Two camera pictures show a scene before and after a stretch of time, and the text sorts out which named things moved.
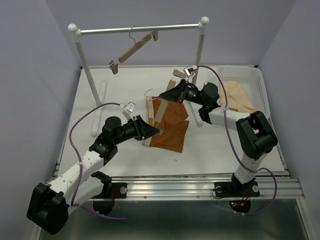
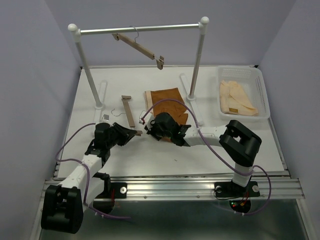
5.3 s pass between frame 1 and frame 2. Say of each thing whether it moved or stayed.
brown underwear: moved
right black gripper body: moved
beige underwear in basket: stayed
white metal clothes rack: stayed
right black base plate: stayed
